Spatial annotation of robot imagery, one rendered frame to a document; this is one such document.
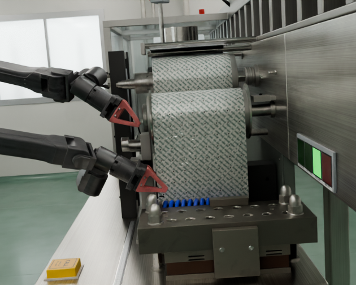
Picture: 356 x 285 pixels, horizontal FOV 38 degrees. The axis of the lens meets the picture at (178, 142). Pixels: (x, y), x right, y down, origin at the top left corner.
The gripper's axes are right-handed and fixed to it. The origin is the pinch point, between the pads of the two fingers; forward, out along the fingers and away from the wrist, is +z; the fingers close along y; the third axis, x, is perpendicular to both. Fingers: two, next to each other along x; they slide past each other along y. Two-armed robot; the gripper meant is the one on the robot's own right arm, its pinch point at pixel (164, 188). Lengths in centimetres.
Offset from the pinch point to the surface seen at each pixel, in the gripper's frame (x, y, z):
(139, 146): 5.7, -7.8, -10.5
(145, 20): 42, -102, -31
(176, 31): 42, -71, -16
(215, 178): 8.3, 0.3, 10.7
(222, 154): 14.8, 0.3, 9.5
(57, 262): -26.3, 8.8, -16.3
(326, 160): 26, 42, 19
